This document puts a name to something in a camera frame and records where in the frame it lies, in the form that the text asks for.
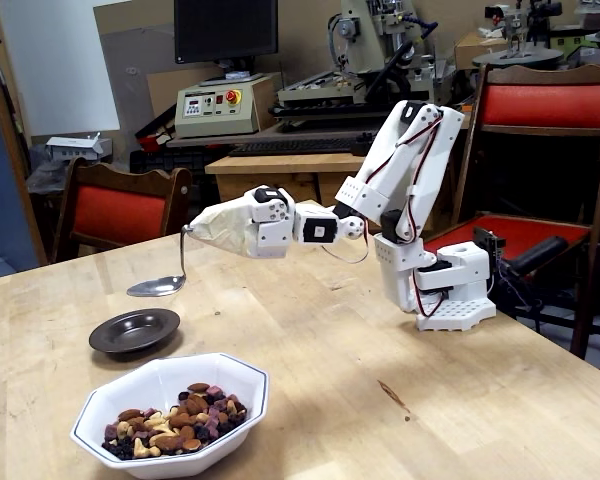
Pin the white moving gripper finger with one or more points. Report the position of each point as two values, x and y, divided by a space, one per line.
272 211

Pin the beige control box red button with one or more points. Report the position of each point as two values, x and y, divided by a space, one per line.
215 115

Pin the black computer monitor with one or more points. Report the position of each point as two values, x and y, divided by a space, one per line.
225 30

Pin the black round platform device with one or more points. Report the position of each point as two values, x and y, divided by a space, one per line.
517 57

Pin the large cardboard panel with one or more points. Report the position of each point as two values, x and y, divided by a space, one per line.
130 75

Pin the small brown cardboard sheet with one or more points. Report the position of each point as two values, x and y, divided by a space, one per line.
165 90

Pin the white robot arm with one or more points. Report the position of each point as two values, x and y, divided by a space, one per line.
420 165

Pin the beige masking tape wrap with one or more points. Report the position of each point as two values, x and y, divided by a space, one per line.
220 222

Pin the nut and fruit mix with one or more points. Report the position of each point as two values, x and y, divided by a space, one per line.
180 425

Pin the black plastic crate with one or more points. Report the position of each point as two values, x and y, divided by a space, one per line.
165 160

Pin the low wooden chair red back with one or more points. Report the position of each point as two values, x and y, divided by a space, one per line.
120 212

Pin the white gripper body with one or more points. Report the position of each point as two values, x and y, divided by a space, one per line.
266 239

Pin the small dark metal dish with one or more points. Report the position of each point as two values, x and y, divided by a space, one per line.
130 332

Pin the wooden workbench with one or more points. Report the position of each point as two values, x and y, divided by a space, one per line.
260 192

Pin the bent metal spoon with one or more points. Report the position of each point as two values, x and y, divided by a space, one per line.
155 287

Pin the grey plastic wrap bundle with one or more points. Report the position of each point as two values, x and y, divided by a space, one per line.
45 177

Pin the white board panel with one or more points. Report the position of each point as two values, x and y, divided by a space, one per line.
55 65

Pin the beige milling machine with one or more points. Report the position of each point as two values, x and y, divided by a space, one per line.
370 30

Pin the brown cardboard box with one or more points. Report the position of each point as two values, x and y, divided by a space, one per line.
472 50

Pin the black circuit board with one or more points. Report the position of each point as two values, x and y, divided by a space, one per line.
487 240

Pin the black keyboard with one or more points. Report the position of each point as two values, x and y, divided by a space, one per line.
290 146

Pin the white octagonal bowl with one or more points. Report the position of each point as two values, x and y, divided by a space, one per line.
180 370

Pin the tall wooden chair red cushions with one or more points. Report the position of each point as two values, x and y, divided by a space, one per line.
545 105

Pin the black red tool case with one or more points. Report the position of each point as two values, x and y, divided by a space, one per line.
155 137

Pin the white paper model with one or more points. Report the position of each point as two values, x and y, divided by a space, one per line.
75 146

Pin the green box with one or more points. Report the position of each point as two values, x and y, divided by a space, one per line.
575 40

